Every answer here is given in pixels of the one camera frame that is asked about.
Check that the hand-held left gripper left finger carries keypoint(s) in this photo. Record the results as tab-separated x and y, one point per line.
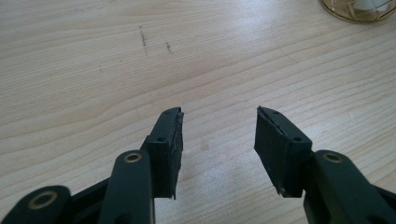
166	155

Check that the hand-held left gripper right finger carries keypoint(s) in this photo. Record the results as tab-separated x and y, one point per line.
280	161

